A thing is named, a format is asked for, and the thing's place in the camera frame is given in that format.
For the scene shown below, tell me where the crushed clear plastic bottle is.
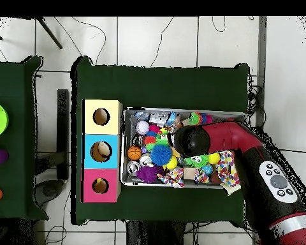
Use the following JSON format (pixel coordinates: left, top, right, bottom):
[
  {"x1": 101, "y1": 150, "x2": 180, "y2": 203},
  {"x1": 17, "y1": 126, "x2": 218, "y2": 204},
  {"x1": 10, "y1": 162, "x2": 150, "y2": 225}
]
[{"x1": 131, "y1": 110, "x2": 177, "y2": 127}]

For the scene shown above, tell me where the blue fuzzy ball toy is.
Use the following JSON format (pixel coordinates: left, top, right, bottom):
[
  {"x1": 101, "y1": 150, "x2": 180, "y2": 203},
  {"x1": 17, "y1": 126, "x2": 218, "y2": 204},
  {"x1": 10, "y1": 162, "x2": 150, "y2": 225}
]
[{"x1": 150, "y1": 144, "x2": 173, "y2": 167}]

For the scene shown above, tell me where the wooden box with three holes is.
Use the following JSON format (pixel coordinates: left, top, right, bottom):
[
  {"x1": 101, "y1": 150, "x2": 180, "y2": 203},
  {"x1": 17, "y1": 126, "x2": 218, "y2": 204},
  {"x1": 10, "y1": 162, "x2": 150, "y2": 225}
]
[{"x1": 80, "y1": 98, "x2": 123, "y2": 204}]

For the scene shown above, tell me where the shallow clear mesh bin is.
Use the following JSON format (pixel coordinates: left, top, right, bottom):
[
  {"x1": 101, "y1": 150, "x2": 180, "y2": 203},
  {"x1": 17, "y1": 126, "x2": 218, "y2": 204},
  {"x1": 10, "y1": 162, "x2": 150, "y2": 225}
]
[{"x1": 120, "y1": 107, "x2": 247, "y2": 190}]

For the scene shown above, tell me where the white dimpled ball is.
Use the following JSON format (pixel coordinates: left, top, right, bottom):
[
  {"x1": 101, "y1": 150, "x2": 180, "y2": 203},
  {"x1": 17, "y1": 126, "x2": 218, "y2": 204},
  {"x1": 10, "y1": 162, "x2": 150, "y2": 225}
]
[{"x1": 135, "y1": 120, "x2": 150, "y2": 135}]

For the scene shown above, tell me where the small toy basketball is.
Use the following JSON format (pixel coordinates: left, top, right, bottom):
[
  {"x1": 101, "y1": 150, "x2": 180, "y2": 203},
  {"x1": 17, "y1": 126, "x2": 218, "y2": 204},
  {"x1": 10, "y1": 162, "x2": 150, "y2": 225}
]
[{"x1": 127, "y1": 145, "x2": 143, "y2": 161}]

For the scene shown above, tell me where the large yellow ball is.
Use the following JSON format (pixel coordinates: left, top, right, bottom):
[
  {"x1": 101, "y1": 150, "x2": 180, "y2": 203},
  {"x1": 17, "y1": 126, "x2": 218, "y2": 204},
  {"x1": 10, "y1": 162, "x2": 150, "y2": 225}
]
[{"x1": 165, "y1": 155, "x2": 179, "y2": 170}]

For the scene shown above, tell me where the purple spiky toy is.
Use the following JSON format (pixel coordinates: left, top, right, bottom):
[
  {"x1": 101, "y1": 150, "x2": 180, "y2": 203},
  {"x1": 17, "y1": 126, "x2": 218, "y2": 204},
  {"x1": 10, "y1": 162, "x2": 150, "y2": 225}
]
[{"x1": 136, "y1": 165, "x2": 161, "y2": 184}]

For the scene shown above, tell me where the rainbow fuzzy caterpillar toy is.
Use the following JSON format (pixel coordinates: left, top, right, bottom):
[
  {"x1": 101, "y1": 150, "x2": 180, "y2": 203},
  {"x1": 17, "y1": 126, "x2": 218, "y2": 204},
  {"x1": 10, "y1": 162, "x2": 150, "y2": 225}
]
[{"x1": 188, "y1": 112, "x2": 213, "y2": 126}]

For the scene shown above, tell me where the dark green tablecloth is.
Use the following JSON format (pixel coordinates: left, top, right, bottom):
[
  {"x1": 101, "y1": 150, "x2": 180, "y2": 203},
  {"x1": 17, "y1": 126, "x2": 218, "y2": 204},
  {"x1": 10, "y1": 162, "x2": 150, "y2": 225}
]
[
  {"x1": 70, "y1": 56, "x2": 251, "y2": 228},
  {"x1": 0, "y1": 56, "x2": 50, "y2": 221}
]

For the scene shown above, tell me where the green fuzzy toy with eyes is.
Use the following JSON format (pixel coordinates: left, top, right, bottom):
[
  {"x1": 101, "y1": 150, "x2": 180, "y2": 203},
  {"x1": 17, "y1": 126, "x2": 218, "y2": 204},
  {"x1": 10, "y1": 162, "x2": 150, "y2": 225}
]
[{"x1": 184, "y1": 154, "x2": 209, "y2": 168}]

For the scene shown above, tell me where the colourful dotted cloth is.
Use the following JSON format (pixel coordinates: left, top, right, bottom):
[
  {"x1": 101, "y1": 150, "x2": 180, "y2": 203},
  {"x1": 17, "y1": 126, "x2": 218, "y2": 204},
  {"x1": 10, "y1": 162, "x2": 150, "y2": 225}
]
[{"x1": 216, "y1": 150, "x2": 242, "y2": 196}]

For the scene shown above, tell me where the black tripod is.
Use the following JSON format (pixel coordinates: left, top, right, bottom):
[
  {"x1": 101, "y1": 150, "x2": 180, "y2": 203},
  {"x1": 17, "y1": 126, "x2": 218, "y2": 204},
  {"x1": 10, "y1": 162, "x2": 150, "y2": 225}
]
[{"x1": 0, "y1": 17, "x2": 64, "y2": 50}]

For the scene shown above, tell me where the thin black floor cable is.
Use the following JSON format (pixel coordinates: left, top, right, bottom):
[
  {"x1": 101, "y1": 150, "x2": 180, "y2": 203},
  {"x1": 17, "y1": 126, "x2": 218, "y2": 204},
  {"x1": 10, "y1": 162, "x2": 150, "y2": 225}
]
[
  {"x1": 211, "y1": 17, "x2": 227, "y2": 33},
  {"x1": 71, "y1": 17, "x2": 107, "y2": 65},
  {"x1": 149, "y1": 17, "x2": 175, "y2": 68}
]

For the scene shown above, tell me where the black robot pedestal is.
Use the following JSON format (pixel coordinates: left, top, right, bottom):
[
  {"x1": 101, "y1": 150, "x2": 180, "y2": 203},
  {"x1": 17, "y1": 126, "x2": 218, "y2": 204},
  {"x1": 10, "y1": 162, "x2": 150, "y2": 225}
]
[{"x1": 126, "y1": 220, "x2": 187, "y2": 245}]

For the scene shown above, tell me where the black cable bundle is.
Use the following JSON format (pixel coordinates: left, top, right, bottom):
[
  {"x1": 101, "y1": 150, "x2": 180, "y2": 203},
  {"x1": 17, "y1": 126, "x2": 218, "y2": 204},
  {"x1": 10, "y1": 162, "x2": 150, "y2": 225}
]
[{"x1": 246, "y1": 72, "x2": 267, "y2": 128}]

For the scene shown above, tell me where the grey floor cable cover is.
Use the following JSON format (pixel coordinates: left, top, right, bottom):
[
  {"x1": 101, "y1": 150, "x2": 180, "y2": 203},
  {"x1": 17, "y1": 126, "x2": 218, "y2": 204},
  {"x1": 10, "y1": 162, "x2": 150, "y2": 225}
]
[{"x1": 254, "y1": 16, "x2": 268, "y2": 128}]

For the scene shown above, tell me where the black cable with connector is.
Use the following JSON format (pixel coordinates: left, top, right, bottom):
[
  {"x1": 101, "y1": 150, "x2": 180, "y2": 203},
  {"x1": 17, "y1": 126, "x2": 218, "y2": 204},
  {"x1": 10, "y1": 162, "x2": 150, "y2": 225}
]
[{"x1": 279, "y1": 147, "x2": 306, "y2": 154}]

